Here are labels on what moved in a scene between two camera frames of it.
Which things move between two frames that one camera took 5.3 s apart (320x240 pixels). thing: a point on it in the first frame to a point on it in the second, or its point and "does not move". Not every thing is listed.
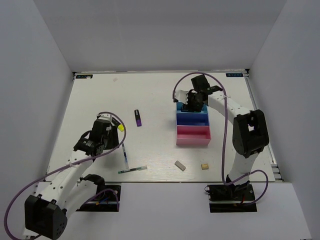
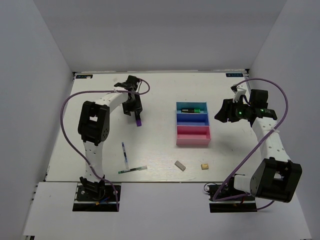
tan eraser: [205, 166] does not move
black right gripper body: [194, 99] to [237, 111]
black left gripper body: [112, 140] to [132, 105]
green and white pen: [135, 169] does not move
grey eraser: [180, 166] does not move
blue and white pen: [127, 166] does not move
